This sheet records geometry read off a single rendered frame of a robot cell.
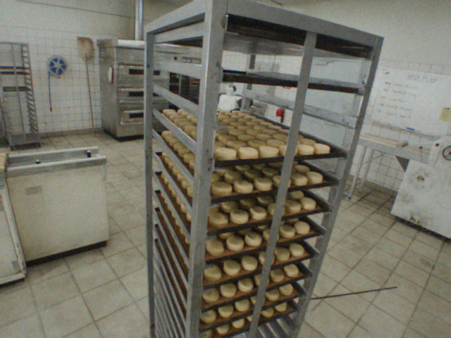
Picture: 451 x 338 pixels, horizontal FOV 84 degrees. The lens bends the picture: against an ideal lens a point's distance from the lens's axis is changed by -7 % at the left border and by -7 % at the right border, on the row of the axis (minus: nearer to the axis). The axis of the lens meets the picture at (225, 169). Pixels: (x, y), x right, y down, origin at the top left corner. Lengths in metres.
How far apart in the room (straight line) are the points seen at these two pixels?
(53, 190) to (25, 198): 0.20
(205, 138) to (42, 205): 2.05
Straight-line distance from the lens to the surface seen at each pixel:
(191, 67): 0.69
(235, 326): 1.05
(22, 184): 2.39
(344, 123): 0.83
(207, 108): 0.52
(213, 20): 0.52
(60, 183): 2.40
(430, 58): 4.90
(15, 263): 2.51
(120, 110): 5.78
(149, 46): 1.11
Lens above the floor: 1.70
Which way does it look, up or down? 21 degrees down
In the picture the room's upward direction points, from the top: 6 degrees clockwise
